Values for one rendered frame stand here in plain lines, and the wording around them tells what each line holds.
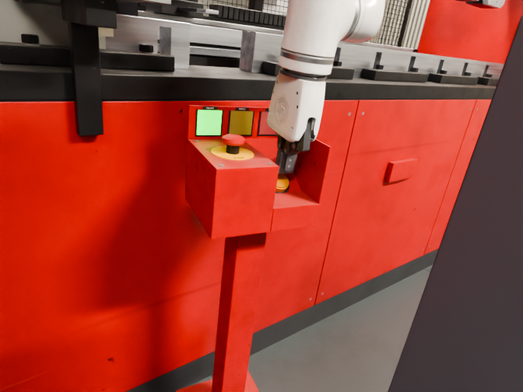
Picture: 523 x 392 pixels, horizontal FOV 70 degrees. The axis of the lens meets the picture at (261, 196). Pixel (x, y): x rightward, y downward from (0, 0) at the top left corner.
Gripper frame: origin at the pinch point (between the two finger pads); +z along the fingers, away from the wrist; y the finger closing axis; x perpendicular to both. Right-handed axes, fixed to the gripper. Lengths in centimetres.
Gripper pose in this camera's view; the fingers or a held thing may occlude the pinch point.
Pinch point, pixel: (286, 161)
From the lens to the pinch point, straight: 67.0
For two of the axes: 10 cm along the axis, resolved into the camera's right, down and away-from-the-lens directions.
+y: 4.2, 4.8, -7.7
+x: 9.0, -0.7, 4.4
